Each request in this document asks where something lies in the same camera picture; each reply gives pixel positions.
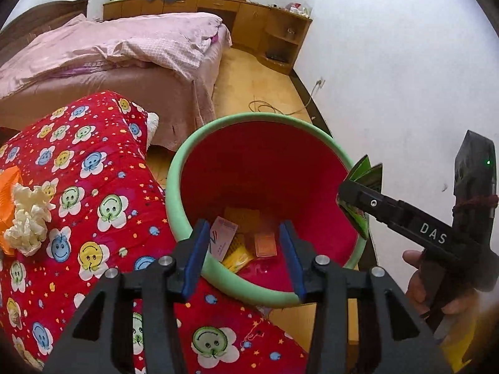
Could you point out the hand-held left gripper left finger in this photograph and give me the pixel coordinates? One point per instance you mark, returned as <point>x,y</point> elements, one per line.
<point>195,257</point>

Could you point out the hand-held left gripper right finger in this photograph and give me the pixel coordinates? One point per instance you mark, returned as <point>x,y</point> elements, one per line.
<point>292,257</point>

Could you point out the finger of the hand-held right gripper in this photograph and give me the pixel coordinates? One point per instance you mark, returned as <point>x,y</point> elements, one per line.
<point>405,218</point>

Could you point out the orange brown cardboard box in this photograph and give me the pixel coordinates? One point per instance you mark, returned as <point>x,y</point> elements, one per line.
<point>266,244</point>

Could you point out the white pink packet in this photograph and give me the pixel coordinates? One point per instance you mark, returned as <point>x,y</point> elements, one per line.
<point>223,237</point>

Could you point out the yellow ridged foam piece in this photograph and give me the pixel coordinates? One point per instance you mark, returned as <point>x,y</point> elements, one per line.
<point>237,255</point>

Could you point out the small yellow box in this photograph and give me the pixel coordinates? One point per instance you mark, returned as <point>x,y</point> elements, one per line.
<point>241,220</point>

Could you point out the green spiral patterned box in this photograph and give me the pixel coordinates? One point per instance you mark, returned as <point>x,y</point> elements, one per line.
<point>364,171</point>

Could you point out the red bin with green rim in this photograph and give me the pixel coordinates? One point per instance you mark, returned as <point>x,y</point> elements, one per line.
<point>253,163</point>

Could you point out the white tissue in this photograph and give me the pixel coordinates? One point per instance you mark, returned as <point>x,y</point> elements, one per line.
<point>29,222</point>

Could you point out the orange plastic bag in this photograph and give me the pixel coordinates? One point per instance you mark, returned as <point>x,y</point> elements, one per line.
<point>7,187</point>

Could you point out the person's right hand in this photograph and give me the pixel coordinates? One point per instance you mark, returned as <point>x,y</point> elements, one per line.
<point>415,288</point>

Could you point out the red smiley flower printed blanket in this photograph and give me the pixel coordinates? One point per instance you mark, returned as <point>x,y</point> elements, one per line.
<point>97,187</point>

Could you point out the white fluffy cloth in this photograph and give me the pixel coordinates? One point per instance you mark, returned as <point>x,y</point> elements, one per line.
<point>153,128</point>

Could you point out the bed with brown skirt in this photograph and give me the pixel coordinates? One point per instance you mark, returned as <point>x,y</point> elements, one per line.
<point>117,89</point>

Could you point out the pink duvet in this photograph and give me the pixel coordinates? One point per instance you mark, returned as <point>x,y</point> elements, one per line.
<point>117,43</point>

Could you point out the small items on cabinet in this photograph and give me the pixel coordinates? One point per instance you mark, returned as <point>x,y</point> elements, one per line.
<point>298,7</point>

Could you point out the wooden desk cabinet unit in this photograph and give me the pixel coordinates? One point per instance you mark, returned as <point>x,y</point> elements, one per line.
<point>249,19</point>

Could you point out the dark wooden headboard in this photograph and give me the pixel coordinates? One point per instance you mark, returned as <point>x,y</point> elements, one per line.
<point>46,13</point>

